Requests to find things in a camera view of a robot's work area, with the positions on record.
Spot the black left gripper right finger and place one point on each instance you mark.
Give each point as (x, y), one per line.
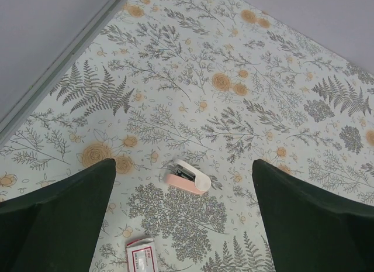
(311, 229)

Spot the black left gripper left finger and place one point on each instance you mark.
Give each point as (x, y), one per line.
(56, 228)

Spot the red white staple box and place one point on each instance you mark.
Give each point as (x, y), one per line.
(141, 255)

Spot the small pink white stapler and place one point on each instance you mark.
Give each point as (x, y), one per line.
(188, 178)

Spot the floral patterned table mat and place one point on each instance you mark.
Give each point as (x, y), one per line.
(217, 84)

